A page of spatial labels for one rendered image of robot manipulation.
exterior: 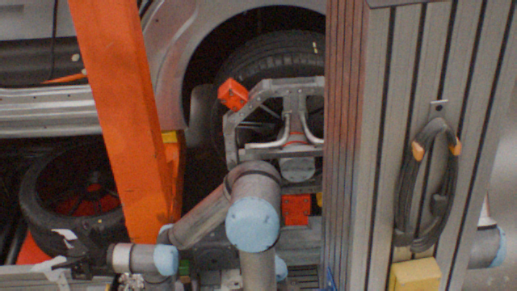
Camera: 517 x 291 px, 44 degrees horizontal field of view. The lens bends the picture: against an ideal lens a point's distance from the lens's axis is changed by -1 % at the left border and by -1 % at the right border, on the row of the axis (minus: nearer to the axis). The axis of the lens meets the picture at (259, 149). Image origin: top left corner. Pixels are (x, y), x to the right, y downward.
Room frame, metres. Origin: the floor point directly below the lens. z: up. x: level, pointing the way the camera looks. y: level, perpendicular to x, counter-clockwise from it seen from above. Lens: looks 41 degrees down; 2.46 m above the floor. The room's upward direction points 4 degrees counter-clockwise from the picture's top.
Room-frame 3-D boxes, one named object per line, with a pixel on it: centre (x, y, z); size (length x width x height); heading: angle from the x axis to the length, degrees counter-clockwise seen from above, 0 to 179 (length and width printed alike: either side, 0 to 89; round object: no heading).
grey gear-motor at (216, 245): (1.99, 0.22, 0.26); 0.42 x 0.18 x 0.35; 179
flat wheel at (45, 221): (2.15, 0.77, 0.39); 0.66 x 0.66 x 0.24
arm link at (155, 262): (1.05, 0.28, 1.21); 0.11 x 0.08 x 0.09; 82
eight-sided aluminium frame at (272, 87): (1.92, -0.14, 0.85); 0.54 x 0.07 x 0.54; 89
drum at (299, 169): (1.85, -0.14, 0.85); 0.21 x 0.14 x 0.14; 179
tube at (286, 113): (1.80, -0.04, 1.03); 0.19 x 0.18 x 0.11; 179
